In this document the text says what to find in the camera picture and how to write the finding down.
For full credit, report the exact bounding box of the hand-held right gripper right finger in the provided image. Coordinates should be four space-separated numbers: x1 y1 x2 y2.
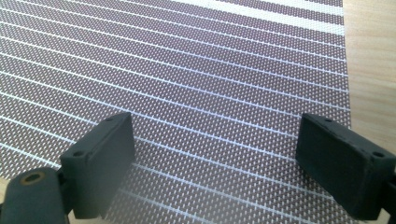
294 112 396 221

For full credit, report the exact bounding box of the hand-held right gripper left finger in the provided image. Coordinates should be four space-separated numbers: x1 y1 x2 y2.
59 111 136 220

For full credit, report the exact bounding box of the grey striped placemat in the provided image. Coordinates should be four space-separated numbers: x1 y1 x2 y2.
0 0 353 224

